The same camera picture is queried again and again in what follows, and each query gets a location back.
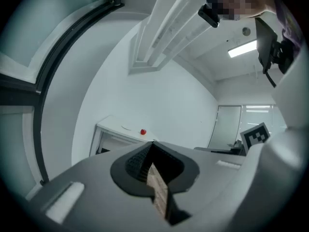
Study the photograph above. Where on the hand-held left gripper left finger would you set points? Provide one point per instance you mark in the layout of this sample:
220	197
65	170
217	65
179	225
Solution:
96	182

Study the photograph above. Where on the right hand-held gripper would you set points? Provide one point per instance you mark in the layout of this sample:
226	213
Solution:
256	136

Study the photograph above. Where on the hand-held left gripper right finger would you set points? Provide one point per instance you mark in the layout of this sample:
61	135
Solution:
205	178

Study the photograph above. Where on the small round red object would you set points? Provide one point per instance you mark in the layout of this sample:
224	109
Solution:
143	131

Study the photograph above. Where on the white window blinds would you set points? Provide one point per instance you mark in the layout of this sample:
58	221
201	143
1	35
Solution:
258	117

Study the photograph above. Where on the grey office desk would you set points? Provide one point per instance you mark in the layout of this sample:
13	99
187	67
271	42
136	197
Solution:
212	150

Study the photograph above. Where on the white door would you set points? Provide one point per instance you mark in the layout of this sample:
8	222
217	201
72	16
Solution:
227	127

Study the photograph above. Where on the rectangular ceiling light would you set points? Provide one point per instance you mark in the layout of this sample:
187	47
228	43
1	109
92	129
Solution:
242	48

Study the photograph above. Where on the black-framed window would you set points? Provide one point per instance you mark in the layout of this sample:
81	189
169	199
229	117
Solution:
38	110

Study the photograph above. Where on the black chest-mounted device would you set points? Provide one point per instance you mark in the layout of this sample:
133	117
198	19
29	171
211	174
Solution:
266	42

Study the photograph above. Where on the round smoke detector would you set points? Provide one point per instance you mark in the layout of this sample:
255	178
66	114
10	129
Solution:
246	31

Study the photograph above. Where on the person's purple shirt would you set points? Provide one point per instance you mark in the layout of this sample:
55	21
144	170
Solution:
289	20

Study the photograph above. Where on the black head-worn camera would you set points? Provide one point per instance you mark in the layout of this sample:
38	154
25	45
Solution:
208	16

